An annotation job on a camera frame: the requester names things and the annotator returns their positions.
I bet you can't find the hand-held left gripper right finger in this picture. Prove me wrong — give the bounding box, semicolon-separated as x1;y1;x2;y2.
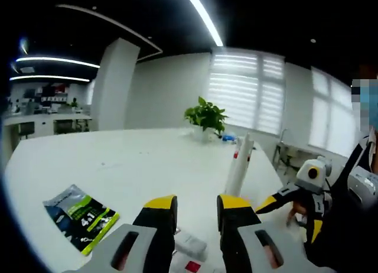
216;194;336;273

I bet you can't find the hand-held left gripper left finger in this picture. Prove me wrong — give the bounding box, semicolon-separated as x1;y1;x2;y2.
62;194;179;273

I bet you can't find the tall white skincare tube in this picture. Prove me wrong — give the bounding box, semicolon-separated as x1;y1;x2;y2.
225;132;252;197

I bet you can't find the green skincare packet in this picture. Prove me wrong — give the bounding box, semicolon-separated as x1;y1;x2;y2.
42;183;121;256

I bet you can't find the short white skincare bottle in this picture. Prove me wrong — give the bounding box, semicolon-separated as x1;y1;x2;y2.
170;231;209;273

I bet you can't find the person's right hand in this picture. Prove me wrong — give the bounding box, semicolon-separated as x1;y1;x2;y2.
286;201;309;228

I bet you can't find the white side desk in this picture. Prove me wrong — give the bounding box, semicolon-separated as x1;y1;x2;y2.
273;142;346;176

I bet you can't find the white chest-worn device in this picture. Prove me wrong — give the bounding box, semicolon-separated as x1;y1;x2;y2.
347;165;378;207

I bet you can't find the window with white blinds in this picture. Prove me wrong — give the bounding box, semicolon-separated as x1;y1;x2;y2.
308;67;364;158
206;53;286;135

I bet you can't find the green potted plant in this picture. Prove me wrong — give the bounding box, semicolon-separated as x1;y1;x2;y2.
184;96;229;143

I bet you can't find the white office counter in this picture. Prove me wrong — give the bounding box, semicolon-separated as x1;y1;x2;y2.
2;113;93;144

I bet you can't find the white square pillar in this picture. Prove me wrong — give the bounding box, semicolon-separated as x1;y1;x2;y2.
90;38;141;132

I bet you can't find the ceiling light strip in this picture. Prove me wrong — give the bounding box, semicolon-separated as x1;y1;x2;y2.
15;56;101;69
9;74;91;83
180;0;224;48

